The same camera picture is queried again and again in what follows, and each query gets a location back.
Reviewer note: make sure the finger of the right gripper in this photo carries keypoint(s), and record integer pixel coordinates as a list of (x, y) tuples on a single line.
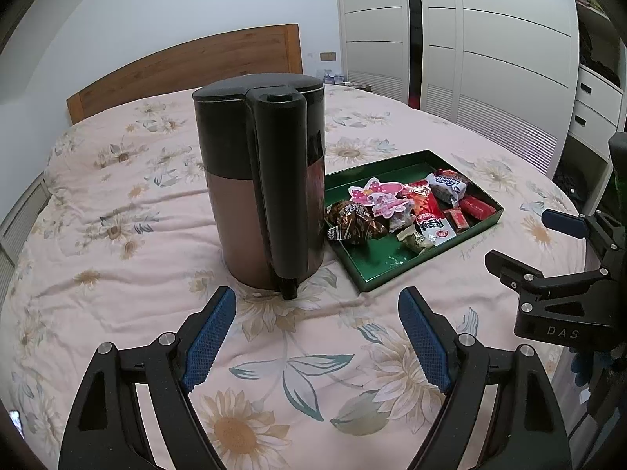
[(532, 285), (600, 230)]

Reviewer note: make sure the pink My Melody snack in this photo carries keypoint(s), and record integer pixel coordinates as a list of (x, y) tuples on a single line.
[(383, 197)]

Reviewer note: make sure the beige wrapped candy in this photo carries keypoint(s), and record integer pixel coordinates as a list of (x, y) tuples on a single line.
[(411, 238)]

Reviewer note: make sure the red and white snack bag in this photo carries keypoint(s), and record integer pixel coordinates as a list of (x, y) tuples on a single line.
[(429, 218)]

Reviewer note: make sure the white drawer unit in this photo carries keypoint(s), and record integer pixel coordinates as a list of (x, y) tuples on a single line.
[(584, 167)]

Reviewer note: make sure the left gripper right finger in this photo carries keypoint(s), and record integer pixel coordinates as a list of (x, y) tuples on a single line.
[(526, 429)]

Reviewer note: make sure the brown wrapped candy bag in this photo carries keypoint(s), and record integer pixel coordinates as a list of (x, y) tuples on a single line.
[(351, 222)]

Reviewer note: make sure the small red candy packet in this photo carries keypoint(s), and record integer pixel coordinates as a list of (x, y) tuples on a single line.
[(457, 219)]

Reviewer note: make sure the dark red snack packet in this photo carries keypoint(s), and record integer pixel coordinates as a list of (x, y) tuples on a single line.
[(476, 208)]

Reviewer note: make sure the wooden headboard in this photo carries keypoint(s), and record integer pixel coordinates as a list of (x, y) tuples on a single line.
[(273, 48)]

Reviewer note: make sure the floral pink bedspread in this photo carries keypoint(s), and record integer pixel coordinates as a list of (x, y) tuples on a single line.
[(128, 247)]

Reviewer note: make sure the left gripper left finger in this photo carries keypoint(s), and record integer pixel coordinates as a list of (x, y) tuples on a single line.
[(105, 429)]

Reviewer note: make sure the black and bronze kettle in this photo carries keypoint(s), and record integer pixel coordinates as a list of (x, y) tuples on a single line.
[(262, 145)]

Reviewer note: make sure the white wardrobe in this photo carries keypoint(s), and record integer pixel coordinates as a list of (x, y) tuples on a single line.
[(504, 68)]

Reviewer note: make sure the green tray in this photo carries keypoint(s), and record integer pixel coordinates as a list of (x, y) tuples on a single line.
[(375, 262)]

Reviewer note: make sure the blue white snack bag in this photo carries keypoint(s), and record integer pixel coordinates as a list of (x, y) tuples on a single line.
[(448, 185)]

